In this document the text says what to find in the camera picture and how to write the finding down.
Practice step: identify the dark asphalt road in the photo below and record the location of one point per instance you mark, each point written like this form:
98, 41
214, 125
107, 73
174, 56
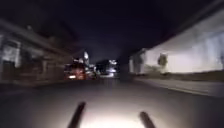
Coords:
110, 96

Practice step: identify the red vehicle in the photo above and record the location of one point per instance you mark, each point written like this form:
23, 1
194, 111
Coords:
76, 71

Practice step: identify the robot's own part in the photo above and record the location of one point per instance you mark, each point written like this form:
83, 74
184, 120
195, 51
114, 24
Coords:
77, 116
147, 120

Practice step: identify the pale pavement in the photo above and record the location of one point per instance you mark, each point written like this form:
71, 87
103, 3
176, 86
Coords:
193, 86

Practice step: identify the grey building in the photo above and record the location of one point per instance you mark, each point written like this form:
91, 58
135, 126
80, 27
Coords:
26, 56

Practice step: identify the white wall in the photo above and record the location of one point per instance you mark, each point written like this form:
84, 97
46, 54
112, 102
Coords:
186, 55

